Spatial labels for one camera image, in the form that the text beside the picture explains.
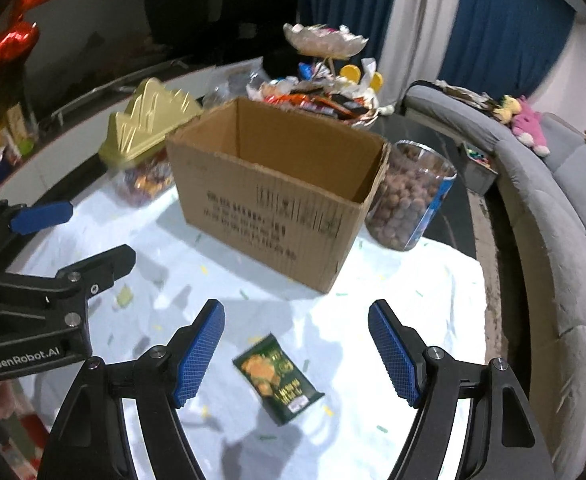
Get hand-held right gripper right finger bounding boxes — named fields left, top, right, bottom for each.
left=368, top=299, right=556, bottom=480

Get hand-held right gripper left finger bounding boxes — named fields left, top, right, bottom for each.
left=37, top=298, right=226, bottom=480

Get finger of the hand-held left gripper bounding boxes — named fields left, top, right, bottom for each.
left=0, top=199, right=74, bottom=273
left=48, top=243, right=137, bottom=307

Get large dark green snack packet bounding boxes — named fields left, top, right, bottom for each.
left=232, top=332, right=326, bottom=427

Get brown cardboard box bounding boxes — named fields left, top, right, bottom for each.
left=165, top=96, right=391, bottom=295

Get pile of assorted wrapped snacks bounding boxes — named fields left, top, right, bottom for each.
left=260, top=62, right=378, bottom=122

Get white table cloth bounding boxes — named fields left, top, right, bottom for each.
left=10, top=180, right=491, bottom=480

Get colourful boxes on shelf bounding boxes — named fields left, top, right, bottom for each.
left=0, top=105, right=38, bottom=162

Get worn light rug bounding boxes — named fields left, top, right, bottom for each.
left=473, top=192, right=504, bottom=376

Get gold-lidded candy jar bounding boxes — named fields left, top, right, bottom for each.
left=98, top=77, right=204, bottom=208

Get clear jar of brown balls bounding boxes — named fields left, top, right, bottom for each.
left=365, top=140, right=458, bottom=252

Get grey curved sofa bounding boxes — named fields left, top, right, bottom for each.
left=403, top=80, right=586, bottom=480

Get grey storage bin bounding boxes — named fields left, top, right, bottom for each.
left=458, top=141, right=498, bottom=196

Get black television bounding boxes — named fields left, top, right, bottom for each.
left=0, top=0, right=298, bottom=128

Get clear plastic bag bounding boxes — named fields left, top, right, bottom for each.
left=208, top=67, right=264, bottom=111

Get pink plush toy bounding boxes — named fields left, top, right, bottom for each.
left=510, top=96, right=551, bottom=157

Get yellow plush toy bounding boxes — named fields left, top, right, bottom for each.
left=493, top=94, right=521, bottom=123

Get patterned cloth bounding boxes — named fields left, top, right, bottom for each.
left=435, top=79, right=496, bottom=111

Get two-tier glass snack stand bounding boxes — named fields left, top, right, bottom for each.
left=245, top=22, right=381, bottom=128

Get white sheer curtain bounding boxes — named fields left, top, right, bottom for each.
left=373, top=0, right=468, bottom=87

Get blue curtain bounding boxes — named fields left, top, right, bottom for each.
left=438, top=0, right=576, bottom=97
left=293, top=0, right=404, bottom=68

